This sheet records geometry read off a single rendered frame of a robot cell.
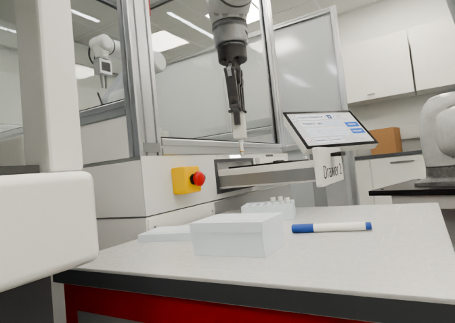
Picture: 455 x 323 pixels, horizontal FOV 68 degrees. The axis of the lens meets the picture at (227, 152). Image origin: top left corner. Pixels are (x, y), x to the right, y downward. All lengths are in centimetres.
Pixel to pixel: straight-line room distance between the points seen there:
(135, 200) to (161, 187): 7
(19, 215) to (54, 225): 4
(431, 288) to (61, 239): 36
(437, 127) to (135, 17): 90
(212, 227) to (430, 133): 82
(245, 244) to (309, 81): 235
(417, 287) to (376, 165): 356
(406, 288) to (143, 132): 65
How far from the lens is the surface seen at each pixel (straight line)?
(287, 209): 81
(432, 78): 431
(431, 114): 119
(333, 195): 206
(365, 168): 394
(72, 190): 40
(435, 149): 118
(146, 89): 89
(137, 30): 93
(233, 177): 107
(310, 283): 39
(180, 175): 89
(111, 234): 93
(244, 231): 50
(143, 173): 83
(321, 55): 280
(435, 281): 41
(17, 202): 37
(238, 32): 87
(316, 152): 95
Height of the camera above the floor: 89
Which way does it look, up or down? 3 degrees up
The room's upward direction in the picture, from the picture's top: 6 degrees counter-clockwise
